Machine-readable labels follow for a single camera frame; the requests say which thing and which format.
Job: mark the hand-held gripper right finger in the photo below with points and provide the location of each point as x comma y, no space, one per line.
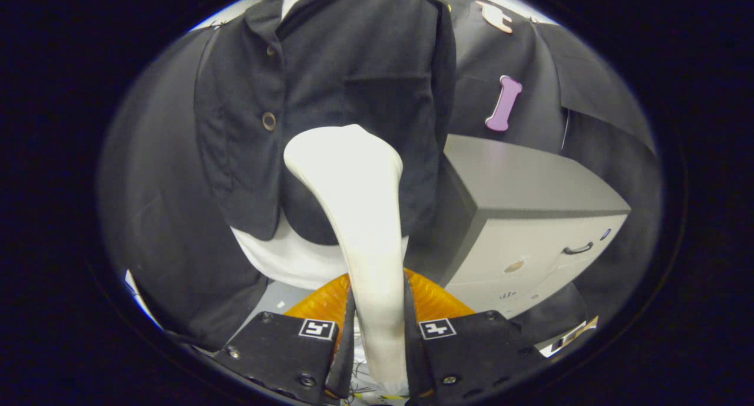
412,359

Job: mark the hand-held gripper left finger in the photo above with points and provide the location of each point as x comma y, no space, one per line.
346,365

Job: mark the white garment steamer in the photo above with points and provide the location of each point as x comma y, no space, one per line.
353,188

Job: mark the black blazer jacket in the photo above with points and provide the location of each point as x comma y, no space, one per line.
353,70

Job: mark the grey cabinet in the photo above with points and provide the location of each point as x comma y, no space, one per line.
518,182

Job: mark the black backdrop cloth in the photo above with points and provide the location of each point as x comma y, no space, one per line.
165,217

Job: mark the thin white strip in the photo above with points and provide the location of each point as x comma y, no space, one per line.
566,129

